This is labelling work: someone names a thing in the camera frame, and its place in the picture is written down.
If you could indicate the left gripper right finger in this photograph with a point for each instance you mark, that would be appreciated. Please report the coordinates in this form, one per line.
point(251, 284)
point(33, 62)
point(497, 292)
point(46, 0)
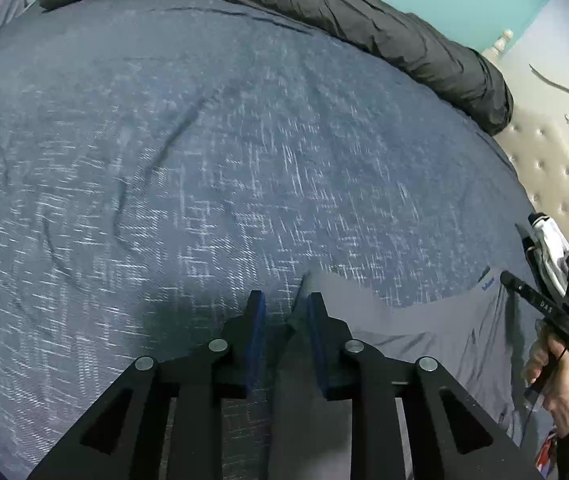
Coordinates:
point(407, 418)

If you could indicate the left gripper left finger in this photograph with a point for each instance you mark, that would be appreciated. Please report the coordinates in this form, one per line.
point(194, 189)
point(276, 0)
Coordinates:
point(163, 420)

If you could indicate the grey garment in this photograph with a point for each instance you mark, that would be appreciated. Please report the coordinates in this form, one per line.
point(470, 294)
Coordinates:
point(470, 335)

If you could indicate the person's right hand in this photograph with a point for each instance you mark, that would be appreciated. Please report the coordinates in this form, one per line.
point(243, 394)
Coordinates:
point(557, 393)

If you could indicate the white tufted headboard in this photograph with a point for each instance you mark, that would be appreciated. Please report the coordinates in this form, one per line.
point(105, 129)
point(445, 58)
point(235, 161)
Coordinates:
point(537, 138)

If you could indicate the blue heathered bed sheet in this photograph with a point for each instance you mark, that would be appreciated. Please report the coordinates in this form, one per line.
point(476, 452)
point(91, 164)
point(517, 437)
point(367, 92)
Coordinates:
point(161, 159)

